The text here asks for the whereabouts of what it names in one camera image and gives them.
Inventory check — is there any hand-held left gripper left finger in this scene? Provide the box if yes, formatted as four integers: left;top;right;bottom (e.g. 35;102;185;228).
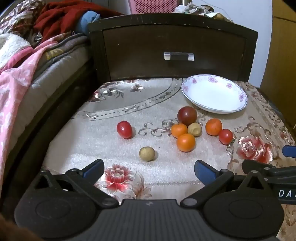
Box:
32;159;119;208

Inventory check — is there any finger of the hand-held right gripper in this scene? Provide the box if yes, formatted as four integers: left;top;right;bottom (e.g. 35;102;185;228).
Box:
242;159;296;184
282;146;296;159

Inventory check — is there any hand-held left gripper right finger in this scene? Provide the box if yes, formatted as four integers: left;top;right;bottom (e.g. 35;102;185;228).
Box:
180;159;274;208

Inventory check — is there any orange tangerine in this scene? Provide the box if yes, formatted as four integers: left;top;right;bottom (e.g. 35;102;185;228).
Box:
177;133;196;152
206;118;223;136
171;123;188;138

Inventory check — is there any red cherry tomato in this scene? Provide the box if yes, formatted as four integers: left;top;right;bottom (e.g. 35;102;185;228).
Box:
218;129;233;145
116;121;133;139

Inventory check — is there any tan longan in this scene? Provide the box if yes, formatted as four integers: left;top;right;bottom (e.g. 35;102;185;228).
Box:
188;123;202;137
139;146;155;162

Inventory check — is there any large dark red tomato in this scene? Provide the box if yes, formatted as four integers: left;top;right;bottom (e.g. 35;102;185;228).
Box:
177;106;198;127

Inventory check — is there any white floral plate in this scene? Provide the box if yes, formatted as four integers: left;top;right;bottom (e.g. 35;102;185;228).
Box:
181;74;248;114

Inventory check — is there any floral tablecloth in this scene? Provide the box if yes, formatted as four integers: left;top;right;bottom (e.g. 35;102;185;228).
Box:
40;77;296;241

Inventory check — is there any brown wooden door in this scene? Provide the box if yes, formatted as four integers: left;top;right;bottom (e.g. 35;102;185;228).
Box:
261;0;296;127

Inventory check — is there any grey quilted mattress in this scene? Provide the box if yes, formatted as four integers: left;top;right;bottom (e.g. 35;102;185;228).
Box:
30;44;93;112

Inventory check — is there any pink blanket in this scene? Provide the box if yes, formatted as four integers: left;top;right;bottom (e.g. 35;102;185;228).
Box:
0;37;58;169

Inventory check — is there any dark wooden nightstand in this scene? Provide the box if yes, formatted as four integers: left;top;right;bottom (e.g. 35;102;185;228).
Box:
87;14;258;82

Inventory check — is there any blue cloth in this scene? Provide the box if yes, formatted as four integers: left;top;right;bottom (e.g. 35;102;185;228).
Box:
77;11;101;33

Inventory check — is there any white fleece blanket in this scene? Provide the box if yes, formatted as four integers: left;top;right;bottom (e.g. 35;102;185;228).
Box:
0;34;30;69

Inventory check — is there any red garment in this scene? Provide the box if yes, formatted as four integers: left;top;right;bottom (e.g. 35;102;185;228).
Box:
33;2;123;43

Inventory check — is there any crumpled cloth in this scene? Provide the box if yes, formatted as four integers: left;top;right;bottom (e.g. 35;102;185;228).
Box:
173;2;233;22

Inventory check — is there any brown floral quilt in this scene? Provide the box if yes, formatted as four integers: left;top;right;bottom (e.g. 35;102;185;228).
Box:
0;0;51;47

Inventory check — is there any pink perforated panel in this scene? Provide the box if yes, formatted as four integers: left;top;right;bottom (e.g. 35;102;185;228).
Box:
128;0;177;15

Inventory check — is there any silver drawer handle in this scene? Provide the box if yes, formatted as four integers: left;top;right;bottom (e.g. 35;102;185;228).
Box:
164;52;195;62

